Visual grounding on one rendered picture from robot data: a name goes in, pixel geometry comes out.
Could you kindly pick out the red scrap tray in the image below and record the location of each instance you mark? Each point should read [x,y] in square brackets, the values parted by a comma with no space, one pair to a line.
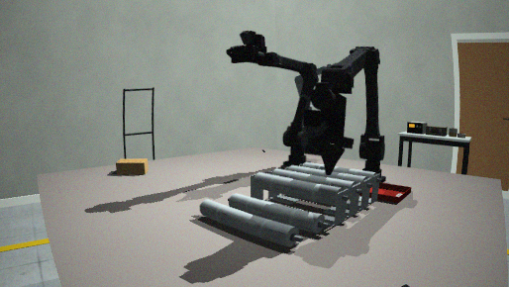
[397,193]

